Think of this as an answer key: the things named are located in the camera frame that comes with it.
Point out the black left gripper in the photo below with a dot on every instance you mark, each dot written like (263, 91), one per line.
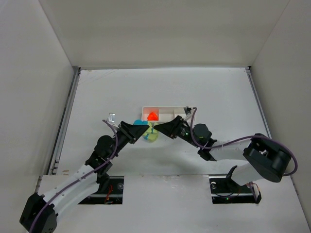
(127, 132)

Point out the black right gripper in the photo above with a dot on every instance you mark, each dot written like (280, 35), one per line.
(176, 127)

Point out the green lego block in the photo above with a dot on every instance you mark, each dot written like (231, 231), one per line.
(150, 130)
(152, 137)

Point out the orange round lego piece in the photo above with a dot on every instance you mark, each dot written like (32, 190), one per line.
(153, 117)

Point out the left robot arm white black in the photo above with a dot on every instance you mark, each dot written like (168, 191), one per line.
(42, 212)

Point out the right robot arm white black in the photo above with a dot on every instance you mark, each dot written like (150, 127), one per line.
(264, 158)

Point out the white three-compartment tray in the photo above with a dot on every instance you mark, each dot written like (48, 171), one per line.
(165, 113)

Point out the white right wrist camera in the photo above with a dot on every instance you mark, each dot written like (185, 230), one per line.
(188, 113)

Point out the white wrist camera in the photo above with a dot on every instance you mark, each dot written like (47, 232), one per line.
(111, 118)
(188, 113)

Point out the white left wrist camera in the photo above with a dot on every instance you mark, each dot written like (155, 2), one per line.
(111, 118)

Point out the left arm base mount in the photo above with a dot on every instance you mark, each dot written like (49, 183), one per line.
(109, 193)

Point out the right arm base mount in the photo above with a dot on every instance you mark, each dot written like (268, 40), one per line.
(226, 191)

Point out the left aluminium table rail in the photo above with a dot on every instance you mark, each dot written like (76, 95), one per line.
(54, 159)

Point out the aluminium table rail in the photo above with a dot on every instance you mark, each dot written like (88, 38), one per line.
(249, 74)
(54, 159)

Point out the right aluminium table rail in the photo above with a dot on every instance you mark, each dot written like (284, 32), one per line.
(249, 74)

